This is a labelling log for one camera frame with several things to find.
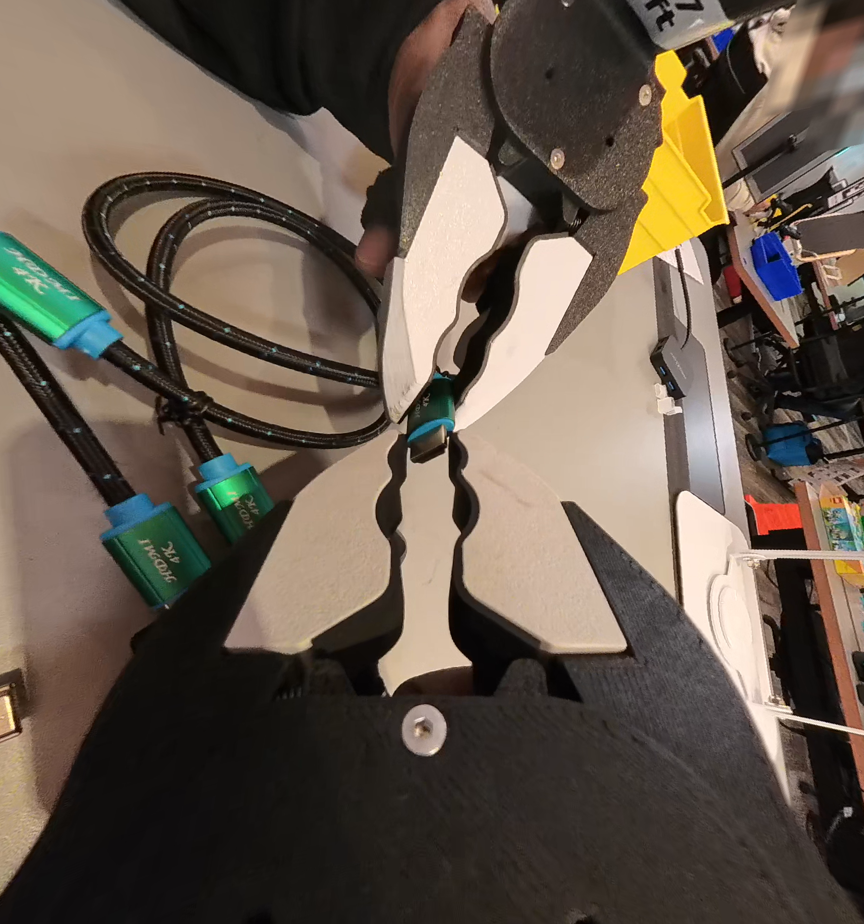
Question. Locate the red plastic bin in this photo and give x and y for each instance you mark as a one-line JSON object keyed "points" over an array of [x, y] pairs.
{"points": [[771, 516]]}

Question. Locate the white desk lamp stand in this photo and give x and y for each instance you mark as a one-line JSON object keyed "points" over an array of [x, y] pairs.
{"points": [[713, 548]]}

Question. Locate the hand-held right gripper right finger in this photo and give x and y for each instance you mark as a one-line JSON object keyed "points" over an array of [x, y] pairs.
{"points": [[533, 563]]}

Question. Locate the small white adapter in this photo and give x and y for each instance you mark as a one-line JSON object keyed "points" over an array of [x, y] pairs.
{"points": [[666, 404]]}

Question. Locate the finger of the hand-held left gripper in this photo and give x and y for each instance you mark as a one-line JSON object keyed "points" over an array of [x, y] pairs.
{"points": [[446, 238], [547, 303]]}

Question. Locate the small blue bin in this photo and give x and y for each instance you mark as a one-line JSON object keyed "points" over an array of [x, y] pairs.
{"points": [[775, 267]]}

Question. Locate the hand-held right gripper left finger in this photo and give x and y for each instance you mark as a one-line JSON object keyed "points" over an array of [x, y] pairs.
{"points": [[316, 563]]}

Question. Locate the colourful toy box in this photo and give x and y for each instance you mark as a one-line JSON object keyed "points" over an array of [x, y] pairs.
{"points": [[840, 530]]}

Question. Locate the person's left hand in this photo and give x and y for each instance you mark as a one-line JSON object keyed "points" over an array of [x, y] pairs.
{"points": [[378, 242]]}

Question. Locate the yellow plastic bin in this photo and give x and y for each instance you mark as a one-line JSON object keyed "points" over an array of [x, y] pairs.
{"points": [[681, 166]]}

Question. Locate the person's left forearm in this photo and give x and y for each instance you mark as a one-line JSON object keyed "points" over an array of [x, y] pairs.
{"points": [[295, 58]]}

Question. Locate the small black usb hub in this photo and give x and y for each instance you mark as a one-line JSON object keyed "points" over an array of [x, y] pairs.
{"points": [[670, 361]]}

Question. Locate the black office chair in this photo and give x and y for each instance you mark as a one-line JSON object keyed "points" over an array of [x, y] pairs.
{"points": [[829, 354]]}

